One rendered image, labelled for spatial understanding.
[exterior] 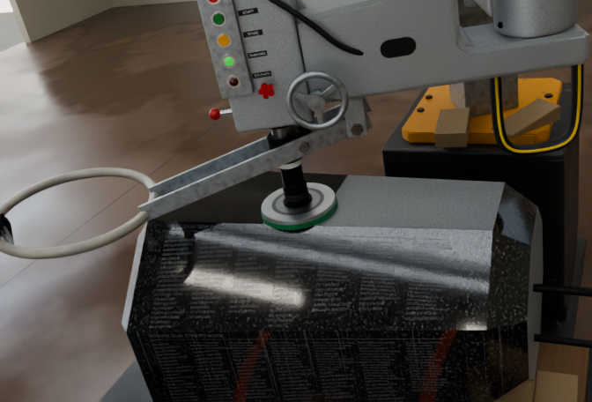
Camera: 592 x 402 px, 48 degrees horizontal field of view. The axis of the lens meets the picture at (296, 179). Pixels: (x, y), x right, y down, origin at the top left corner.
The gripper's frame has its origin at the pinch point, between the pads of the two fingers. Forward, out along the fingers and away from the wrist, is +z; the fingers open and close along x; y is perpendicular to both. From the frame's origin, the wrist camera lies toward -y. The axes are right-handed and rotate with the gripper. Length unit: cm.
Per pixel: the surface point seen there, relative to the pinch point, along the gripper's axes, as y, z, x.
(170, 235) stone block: 13.9, 5.5, 45.3
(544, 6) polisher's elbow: 74, -54, 128
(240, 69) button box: 40, -47, 66
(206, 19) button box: 37, -60, 61
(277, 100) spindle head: 43, -38, 73
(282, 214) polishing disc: 37, -3, 72
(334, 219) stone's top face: 46, -1, 83
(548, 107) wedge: 38, -6, 170
